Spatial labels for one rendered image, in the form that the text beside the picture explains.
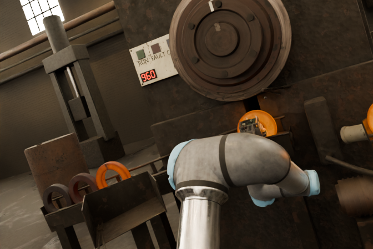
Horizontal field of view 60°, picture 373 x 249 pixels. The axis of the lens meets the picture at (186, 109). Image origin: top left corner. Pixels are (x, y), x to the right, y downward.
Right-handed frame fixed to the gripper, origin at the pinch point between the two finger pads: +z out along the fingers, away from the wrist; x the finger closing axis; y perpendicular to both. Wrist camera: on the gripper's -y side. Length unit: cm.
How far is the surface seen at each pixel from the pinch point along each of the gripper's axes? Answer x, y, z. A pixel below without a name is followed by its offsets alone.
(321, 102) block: -25.7, 4.2, -4.1
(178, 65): 21.8, 32.1, 4.0
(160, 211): 35.9, -7.3, -33.7
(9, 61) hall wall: 723, 78, 647
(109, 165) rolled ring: 71, -1, -3
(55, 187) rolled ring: 106, -5, -4
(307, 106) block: -20.7, 4.1, -4.1
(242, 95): 0.7, 14.1, -0.8
